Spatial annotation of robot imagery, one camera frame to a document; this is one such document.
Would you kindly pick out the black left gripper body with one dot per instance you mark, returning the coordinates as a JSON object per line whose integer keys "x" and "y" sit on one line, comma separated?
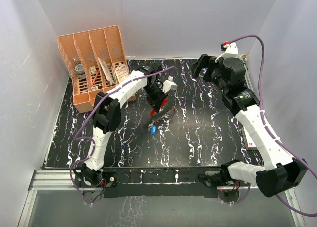
{"x": 155, "y": 94}

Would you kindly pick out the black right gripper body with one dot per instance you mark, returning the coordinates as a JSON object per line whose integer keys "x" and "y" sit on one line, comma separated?
{"x": 214, "y": 67}

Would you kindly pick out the silver key with blue tag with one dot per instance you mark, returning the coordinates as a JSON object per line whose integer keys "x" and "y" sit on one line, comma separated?
{"x": 153, "y": 129}

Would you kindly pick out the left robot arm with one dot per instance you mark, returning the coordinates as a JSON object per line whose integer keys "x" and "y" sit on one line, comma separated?
{"x": 106, "y": 114}

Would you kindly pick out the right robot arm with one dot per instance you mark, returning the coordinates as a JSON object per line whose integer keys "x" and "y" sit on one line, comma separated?
{"x": 281, "y": 170}

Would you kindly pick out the white packaged card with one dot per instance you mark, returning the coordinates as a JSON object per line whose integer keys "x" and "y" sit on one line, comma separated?
{"x": 106, "y": 71}

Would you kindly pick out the peach plastic desk organizer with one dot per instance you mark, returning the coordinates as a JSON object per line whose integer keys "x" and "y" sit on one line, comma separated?
{"x": 84, "y": 48}

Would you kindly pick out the round metal tin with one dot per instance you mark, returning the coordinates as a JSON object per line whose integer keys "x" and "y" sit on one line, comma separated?
{"x": 79, "y": 69}

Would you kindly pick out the small white box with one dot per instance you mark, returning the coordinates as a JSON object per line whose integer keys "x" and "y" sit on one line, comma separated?
{"x": 249, "y": 143}

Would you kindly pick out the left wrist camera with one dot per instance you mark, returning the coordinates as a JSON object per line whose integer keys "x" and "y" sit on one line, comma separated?
{"x": 169, "y": 84}

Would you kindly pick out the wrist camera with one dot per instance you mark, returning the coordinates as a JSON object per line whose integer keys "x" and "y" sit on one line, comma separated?
{"x": 169, "y": 84}
{"x": 229, "y": 49}

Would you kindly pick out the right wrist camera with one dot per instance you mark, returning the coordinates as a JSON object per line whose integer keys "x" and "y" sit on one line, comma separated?
{"x": 229, "y": 49}

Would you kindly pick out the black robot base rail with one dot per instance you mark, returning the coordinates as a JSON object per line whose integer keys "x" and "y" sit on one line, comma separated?
{"x": 157, "y": 181}

